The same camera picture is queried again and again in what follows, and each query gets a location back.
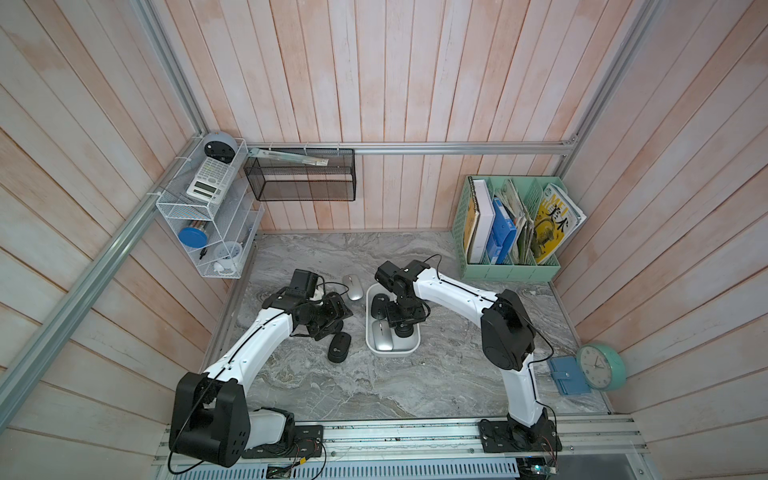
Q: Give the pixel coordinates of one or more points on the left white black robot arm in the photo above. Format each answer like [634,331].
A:
[211,421]

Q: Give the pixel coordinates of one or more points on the yellow magazine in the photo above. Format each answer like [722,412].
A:
[557,218]

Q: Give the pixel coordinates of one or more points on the papers in organizer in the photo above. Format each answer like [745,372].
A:
[516,211]

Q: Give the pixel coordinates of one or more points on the green round clock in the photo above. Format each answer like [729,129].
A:
[602,366]

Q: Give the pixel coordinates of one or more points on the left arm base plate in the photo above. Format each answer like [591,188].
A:
[301,442]

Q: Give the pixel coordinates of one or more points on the white wire shelf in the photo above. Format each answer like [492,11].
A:
[236,218]

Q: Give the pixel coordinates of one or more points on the silver mouse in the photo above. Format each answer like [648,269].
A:
[382,336]
[354,288]

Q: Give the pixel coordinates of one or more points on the white round speaker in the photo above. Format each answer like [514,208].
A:
[220,146]

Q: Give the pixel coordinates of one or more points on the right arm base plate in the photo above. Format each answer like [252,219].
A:
[510,436]

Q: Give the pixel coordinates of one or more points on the black mouse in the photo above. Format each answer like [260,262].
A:
[336,327]
[339,347]
[379,307]
[404,330]

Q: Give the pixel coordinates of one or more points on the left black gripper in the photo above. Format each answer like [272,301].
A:
[336,311]

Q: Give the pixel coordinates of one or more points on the black mesh basket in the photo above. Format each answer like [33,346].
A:
[275,181]

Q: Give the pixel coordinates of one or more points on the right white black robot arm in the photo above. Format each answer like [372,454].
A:
[507,333]

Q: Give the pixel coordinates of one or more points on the blue folder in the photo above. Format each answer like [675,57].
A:
[503,234]

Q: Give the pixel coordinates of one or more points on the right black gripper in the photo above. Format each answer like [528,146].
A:
[392,318]

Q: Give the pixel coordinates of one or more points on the blue wallet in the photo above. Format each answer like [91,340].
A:
[568,376]

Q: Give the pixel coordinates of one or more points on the green file organizer box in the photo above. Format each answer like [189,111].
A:
[530,188]

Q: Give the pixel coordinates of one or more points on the ruler on basket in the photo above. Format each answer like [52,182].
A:
[288,157]

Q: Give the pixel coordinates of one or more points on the blue lid container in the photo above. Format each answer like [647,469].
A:
[194,234]

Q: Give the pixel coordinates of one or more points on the white calculator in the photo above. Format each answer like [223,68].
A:
[211,181]

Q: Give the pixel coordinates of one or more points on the white book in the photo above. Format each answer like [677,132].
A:
[484,215]

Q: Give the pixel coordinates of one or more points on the white storage box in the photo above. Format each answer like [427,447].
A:
[402,346]

